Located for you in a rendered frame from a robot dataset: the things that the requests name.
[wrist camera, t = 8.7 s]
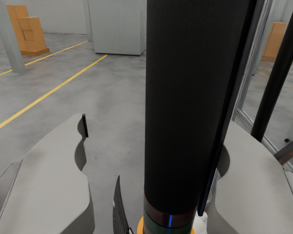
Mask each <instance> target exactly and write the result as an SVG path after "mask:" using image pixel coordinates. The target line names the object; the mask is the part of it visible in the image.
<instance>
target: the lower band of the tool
mask: <svg viewBox="0 0 293 234"><path fill-rule="evenodd" d="M137 234H143V216H142V218H141V220H140V222H139V224H138V228H137ZM191 234H195V232H194V229H193V227H192V231H191Z"/></svg>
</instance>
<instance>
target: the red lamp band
mask: <svg viewBox="0 0 293 234"><path fill-rule="evenodd" d="M198 204H199V201H198V203H197V205H196V206H195V207H194V208H193V209H192V210H190V211H189V212H186V213H184V214H167V213H164V212H161V211H159V210H158V209H156V208H155V207H154V206H152V205H151V203H150V202H149V201H148V199H147V198H146V195H145V191H144V206H145V209H146V211H147V213H148V214H149V216H150V217H151V218H152V219H153V220H154V221H156V222H157V223H159V224H161V225H163V226H167V227H180V226H183V225H185V224H187V223H189V222H190V221H191V220H192V219H193V217H194V216H195V214H196V211H197V207H198Z"/></svg>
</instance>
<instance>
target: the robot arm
mask: <svg viewBox="0 0 293 234"><path fill-rule="evenodd" d="M86 137H88V130H87V120H86V114H85V113H84V114H82V113H76V114H74V115H73V116H71V117H70V118H69V119H67V120H66V121H65V122H63V123H62V124H61V125H59V126H58V127H57V128H55V129H54V130H53V131H51V132H50V133H48V134H47V135H46V136H45V137H43V138H42V139H41V140H40V141H39V142H38V143H37V144H36V145H35V146H33V147H32V148H31V150H30V151H29V152H28V153H27V154H26V155H25V156H24V158H23V159H22V160H21V161H20V162H14V163H11V165H10V166H9V167H8V168H7V169H6V170H5V171H4V173H3V174H2V175H1V176H0V234H93V232H94V230H95V218H94V209H93V201H92V196H91V192H90V187H89V183H88V178H87V176H86V175H85V174H83V173H82V170H83V168H84V166H85V164H86V162H87V158H86V154H85V149H84V144H83V143H84V141H85V140H86ZM217 170H218V171H219V173H220V176H221V178H220V179H219V180H218V181H217V184H216V187H215V190H214V193H213V196H212V199H211V203H210V206H209V210H208V218H207V226H206V231H207V234H293V171H289V170H285V169H284V168H283V167H282V166H281V164H280V163H279V162H278V161H277V159H276V158H275V157H274V156H273V155H272V154H271V153H270V152H269V151H268V149H266V148H265V147H264V146H263V145H262V144H261V143H260V142H259V141H257V140H256V139H255V138H254V137H252V136H251V135H250V134H249V133H247V132H246V131H245V130H243V129H242V128H241V127H240V126H238V125H237V124H236V123H235V122H234V121H232V120H231V119H230V123H229V126H228V129H227V133H226V137H225V140H224V143H223V147H222V150H221V154H220V157H219V161H218V164H217Z"/></svg>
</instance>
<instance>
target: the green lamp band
mask: <svg viewBox="0 0 293 234"><path fill-rule="evenodd" d="M143 214H144V219H145V222H146V224H147V226H148V227H149V229H150V230H151V231H152V232H153V233H155V234H187V233H188V232H189V231H190V230H191V228H192V226H193V223H194V219H195V216H194V217H193V219H192V220H191V221H190V222H189V223H188V224H186V225H185V226H182V227H178V228H168V227H164V226H161V225H159V224H157V223H156V222H154V221H153V220H152V219H151V218H150V217H149V215H148V214H147V212H146V210H145V206H144V211H143Z"/></svg>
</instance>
